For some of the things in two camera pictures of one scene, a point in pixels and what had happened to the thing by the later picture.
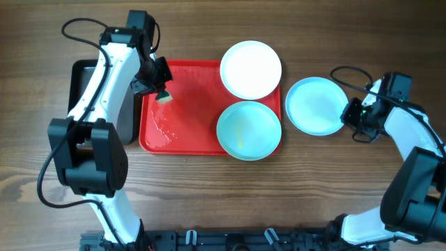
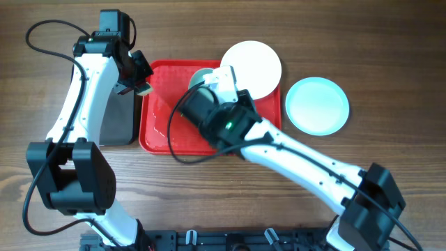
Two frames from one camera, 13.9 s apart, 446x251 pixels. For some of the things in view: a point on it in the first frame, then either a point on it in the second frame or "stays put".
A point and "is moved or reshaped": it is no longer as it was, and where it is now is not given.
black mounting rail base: (273, 238) stays put
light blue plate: (314, 106) stays put
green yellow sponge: (163, 96) is moved or reshaped
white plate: (251, 70) stays put
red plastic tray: (187, 124) stays put
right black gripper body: (362, 118) → (235, 89)
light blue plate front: (249, 130) is moved or reshaped
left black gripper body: (152, 78) → (134, 75)
